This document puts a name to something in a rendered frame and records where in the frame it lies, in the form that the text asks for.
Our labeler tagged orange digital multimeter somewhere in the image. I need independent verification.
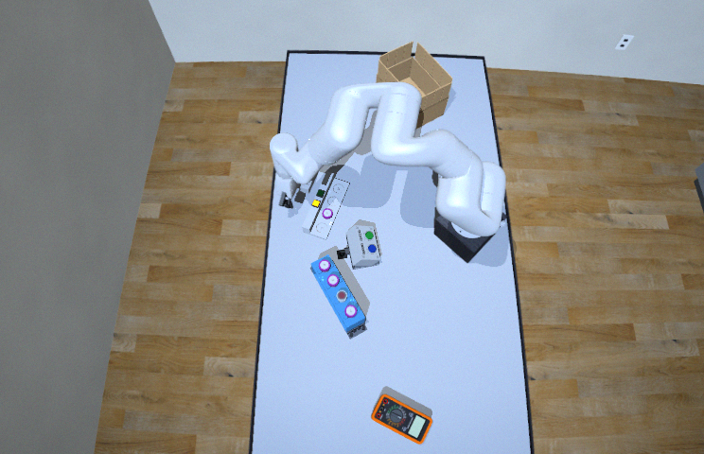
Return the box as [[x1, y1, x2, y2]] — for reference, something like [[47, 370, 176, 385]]
[[372, 394, 432, 444]]

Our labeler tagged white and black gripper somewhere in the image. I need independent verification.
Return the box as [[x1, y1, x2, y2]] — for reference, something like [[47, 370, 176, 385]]
[[276, 175, 299, 209]]

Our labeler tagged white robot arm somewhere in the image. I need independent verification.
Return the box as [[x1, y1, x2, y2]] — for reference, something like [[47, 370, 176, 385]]
[[270, 82, 506, 238]]

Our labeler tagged brown cardboard box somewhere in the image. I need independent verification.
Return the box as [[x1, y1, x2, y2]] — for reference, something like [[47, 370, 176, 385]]
[[376, 41, 453, 129]]

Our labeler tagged blue tube rack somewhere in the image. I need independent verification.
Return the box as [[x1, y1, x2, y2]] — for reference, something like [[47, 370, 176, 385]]
[[311, 254, 365, 334]]

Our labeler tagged light grey button panel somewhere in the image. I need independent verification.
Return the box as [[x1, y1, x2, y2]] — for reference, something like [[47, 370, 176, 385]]
[[337, 225, 380, 270]]

